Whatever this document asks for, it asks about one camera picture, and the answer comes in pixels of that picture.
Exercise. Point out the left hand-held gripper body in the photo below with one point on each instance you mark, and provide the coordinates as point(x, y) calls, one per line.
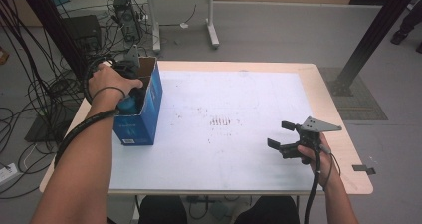
point(131, 69)

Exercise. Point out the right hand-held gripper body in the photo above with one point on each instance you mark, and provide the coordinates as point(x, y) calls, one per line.
point(310, 136)

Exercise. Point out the blue bottle with white cap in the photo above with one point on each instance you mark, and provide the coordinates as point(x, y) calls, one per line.
point(127, 106)

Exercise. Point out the blue cardboard box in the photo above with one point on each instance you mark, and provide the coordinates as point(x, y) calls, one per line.
point(142, 127)

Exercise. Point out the person's left hand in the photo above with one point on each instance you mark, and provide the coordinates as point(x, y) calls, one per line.
point(107, 79)

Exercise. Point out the person's right hand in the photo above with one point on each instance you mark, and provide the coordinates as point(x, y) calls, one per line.
point(325, 161)

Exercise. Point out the black computer tower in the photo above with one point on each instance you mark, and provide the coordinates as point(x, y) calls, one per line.
point(127, 20)

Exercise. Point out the white table mat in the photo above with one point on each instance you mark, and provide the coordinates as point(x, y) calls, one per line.
point(215, 151)

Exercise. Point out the black equipment case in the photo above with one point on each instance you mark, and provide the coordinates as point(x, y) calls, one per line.
point(83, 31)

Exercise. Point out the grey floor mat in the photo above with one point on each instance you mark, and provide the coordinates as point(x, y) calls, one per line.
point(365, 108)

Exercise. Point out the black tape strip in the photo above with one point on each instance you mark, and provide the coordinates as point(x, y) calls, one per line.
point(363, 169)

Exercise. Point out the person's right leg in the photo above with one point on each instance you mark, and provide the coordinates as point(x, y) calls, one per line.
point(265, 212)

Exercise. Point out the person's leg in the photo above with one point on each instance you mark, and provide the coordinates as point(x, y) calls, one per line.
point(162, 212)
point(265, 212)
point(411, 18)

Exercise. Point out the white power adapter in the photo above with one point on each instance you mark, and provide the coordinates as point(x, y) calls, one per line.
point(183, 25)

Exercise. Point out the grey foot pedal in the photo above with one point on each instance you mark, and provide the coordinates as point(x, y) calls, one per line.
point(219, 212)

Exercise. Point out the white desk with metal legs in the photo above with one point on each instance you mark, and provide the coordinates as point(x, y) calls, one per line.
point(211, 21)

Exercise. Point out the person's left leg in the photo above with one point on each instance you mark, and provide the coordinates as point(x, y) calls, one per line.
point(162, 212)

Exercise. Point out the brown cardboard box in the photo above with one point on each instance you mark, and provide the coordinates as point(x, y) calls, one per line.
point(3, 55)

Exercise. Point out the white power strip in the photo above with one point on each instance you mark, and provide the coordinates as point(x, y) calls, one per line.
point(8, 174)

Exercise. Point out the black metal stand post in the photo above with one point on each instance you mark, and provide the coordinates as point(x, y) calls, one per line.
point(375, 35)
point(53, 28)

